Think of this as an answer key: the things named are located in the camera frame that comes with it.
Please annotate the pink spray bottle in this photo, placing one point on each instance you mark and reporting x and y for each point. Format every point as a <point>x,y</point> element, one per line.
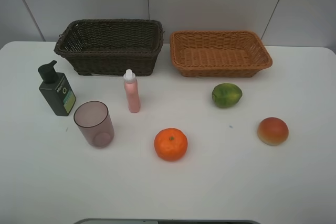
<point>131,90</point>

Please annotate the orange tangerine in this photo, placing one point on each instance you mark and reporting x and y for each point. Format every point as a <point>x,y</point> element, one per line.
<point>170,144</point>

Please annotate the green lime fruit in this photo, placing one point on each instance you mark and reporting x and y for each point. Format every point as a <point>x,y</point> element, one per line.
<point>226,95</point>

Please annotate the dark green pump bottle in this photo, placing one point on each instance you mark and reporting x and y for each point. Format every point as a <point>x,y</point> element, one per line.
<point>56,89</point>

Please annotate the light brown wicker basket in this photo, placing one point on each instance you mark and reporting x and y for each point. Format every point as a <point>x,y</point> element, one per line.
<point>229,54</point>

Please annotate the dark brown wicker basket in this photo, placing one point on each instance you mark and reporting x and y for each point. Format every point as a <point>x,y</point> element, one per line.
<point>109,47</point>

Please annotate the translucent pink plastic cup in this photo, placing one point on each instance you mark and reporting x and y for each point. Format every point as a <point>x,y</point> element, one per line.
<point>93,120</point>

